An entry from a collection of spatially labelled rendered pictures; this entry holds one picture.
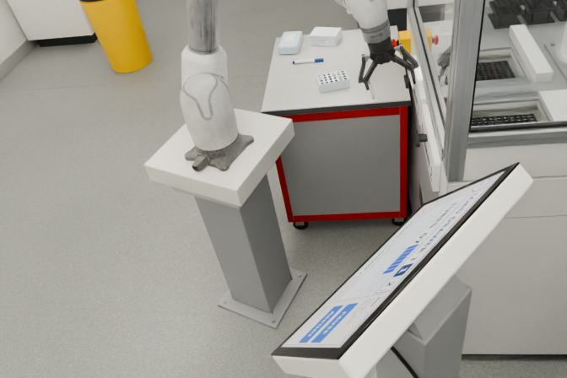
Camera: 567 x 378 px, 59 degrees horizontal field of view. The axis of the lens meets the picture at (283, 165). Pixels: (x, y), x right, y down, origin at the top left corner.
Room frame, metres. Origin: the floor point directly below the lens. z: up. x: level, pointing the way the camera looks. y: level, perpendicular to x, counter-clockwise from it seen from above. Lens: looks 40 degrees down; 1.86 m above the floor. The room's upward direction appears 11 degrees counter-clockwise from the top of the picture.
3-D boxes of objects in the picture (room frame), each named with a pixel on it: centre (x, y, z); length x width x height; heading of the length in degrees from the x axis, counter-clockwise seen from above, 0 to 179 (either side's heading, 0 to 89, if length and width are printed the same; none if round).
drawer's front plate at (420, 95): (1.43, -0.51, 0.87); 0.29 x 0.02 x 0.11; 168
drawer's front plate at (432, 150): (1.12, -0.44, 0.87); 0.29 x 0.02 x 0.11; 168
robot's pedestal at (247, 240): (1.37, 0.20, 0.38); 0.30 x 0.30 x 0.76; 55
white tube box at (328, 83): (1.74, -0.27, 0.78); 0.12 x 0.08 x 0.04; 90
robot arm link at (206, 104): (1.38, 0.20, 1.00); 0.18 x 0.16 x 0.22; 3
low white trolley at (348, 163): (1.89, -0.31, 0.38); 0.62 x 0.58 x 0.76; 168
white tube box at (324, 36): (2.11, -0.31, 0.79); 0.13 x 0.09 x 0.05; 61
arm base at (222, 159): (1.35, 0.22, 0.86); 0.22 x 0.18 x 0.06; 141
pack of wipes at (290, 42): (2.13, -0.15, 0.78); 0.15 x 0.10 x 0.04; 161
